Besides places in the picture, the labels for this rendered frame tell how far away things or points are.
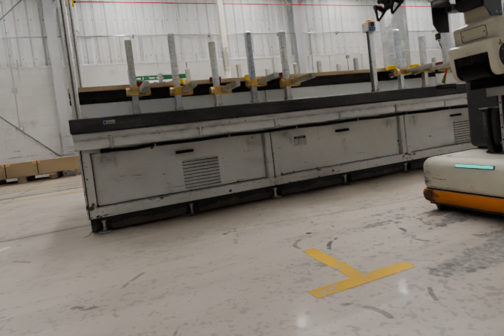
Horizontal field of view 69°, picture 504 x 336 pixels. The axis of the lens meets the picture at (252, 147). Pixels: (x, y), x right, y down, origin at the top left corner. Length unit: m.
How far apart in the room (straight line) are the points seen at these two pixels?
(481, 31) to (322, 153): 1.46
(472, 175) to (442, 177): 0.16
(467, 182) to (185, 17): 8.91
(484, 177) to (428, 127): 1.80
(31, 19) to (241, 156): 7.89
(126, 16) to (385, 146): 7.80
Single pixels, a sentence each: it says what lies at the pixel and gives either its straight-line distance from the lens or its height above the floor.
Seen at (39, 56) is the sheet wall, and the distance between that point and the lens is 9.70.
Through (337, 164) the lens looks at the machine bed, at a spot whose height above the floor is 0.17.
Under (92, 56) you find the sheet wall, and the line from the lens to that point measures 9.62.
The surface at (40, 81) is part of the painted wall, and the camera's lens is 9.59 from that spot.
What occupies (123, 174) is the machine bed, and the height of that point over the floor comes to 0.34.
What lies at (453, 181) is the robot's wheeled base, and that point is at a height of 0.17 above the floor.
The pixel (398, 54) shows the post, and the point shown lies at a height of 0.97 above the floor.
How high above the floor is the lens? 0.54
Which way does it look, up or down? 3 degrees down
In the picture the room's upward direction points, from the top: 7 degrees counter-clockwise
